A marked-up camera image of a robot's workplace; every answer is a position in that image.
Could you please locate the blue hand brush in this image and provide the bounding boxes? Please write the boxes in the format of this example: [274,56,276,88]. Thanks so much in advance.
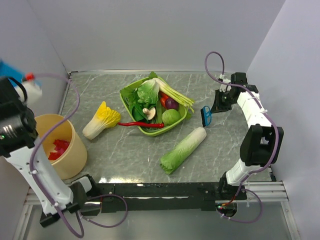
[200,105,212,127]

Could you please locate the blue dustpan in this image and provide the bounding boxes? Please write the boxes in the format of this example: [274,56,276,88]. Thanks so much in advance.
[0,59,25,83]

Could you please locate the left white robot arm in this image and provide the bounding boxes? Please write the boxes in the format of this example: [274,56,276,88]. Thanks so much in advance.
[0,76,99,228]

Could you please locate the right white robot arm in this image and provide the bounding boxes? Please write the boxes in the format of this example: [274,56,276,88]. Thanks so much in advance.
[210,72,284,199]

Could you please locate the green round fruit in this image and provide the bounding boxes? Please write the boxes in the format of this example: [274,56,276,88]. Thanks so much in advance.
[162,109,181,126]

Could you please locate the purple onion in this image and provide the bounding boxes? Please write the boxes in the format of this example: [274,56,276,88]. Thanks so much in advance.
[164,97,179,111]

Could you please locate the green onion stalks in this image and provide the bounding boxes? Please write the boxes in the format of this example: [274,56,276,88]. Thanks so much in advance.
[152,77,195,113]

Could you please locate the orange carrot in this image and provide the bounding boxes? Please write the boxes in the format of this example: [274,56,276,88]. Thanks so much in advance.
[159,91,169,108]

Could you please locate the green plastic basket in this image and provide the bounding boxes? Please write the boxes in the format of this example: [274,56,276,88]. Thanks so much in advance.
[120,77,188,137]

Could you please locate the beige mushroom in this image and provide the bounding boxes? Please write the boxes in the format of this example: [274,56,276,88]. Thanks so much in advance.
[142,107,156,120]

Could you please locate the long green white cabbage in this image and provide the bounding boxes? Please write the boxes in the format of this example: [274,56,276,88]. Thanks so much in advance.
[160,127,207,175]

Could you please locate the green leafy lettuce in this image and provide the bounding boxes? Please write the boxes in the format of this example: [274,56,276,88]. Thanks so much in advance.
[120,72,160,122]

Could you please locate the red chili pepper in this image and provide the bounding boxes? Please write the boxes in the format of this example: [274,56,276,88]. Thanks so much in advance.
[117,121,165,129]

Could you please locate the yellow napa cabbage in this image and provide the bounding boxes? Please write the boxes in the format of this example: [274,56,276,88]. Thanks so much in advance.
[82,101,121,140]

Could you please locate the beige plastic bucket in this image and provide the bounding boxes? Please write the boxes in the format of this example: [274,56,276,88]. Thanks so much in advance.
[37,120,88,180]

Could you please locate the red paper strip right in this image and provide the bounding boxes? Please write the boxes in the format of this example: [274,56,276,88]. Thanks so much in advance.
[48,139,70,161]

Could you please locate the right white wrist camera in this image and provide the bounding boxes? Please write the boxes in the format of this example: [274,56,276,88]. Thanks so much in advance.
[218,74,232,93]

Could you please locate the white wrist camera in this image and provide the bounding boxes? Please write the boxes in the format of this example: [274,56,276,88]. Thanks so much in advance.
[218,74,232,93]
[14,73,43,105]

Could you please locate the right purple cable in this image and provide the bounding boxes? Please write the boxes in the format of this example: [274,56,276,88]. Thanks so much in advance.
[204,51,279,224]

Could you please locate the purple cable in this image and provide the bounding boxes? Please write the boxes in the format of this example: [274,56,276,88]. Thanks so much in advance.
[204,51,279,224]
[29,72,129,238]

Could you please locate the black base frame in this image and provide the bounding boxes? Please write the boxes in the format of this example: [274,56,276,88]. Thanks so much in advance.
[86,182,238,213]

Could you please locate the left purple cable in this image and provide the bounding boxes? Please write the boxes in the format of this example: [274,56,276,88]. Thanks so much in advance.
[29,72,129,238]

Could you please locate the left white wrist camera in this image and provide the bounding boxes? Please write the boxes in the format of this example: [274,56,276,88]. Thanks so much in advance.
[14,73,43,105]

